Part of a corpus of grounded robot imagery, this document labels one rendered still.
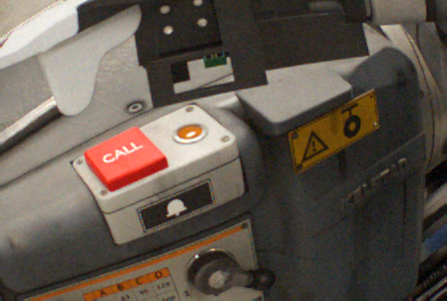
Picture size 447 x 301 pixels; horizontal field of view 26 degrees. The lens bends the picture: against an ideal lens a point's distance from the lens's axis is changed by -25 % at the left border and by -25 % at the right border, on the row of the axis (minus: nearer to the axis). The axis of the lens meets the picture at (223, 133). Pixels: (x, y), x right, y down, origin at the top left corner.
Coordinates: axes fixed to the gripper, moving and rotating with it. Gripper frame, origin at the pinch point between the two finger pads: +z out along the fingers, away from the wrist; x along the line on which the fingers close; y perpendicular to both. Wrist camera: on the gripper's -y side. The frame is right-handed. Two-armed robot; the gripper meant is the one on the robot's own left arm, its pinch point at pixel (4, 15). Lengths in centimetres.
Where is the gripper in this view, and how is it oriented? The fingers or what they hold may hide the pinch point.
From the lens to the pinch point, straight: 57.4
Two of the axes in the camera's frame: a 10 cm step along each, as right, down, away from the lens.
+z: -9.8, 2.1, -0.1
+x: -1.0, -4.0, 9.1
